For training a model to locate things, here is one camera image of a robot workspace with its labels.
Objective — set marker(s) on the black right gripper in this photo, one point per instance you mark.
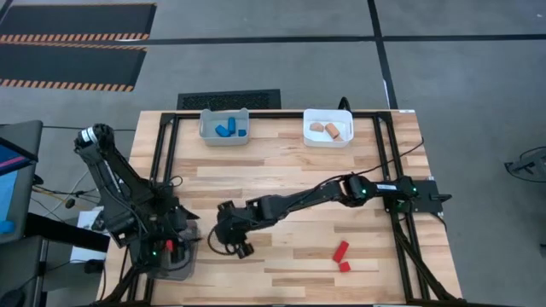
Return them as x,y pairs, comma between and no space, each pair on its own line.
234,221

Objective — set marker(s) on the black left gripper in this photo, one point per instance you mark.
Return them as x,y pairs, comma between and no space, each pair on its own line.
155,249

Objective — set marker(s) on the small blue wooden cube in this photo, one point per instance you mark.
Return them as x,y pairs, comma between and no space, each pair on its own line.
242,132

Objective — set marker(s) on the blue blocks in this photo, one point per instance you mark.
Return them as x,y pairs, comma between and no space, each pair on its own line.
222,131

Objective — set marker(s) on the long blue wooden block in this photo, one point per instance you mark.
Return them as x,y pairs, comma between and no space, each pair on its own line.
231,124

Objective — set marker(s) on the small tan wooden block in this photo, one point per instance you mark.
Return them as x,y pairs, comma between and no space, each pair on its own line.
316,127

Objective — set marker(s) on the long tan wooden block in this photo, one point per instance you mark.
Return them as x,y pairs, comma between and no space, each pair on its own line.
332,130

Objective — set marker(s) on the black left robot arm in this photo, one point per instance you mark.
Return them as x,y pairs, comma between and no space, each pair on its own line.
106,170

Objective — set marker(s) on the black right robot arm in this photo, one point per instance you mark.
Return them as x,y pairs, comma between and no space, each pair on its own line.
324,196

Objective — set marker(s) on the white paper sheet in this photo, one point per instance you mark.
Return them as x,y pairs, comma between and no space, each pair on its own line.
85,226

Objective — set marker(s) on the long red wooden block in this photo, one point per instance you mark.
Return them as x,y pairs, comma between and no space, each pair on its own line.
340,251

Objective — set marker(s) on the small red wooden block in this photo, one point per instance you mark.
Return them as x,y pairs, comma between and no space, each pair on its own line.
344,267

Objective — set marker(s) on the light grey plastic bin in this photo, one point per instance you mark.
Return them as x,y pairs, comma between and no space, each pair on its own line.
224,140

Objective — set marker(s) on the white plastic bin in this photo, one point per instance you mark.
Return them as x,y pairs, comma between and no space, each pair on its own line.
328,143

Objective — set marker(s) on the black grated floor mat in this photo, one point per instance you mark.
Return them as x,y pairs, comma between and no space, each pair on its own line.
230,100

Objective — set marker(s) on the black monitor with blue screen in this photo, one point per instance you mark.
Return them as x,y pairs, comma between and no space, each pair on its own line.
25,179

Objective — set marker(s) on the black hazard-striped floor mat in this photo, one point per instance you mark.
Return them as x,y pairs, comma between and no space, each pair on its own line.
72,64
77,19

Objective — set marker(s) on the black table frame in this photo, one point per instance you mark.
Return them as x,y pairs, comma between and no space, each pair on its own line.
277,114

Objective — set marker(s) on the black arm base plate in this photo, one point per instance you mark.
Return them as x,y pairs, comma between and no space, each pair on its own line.
426,200

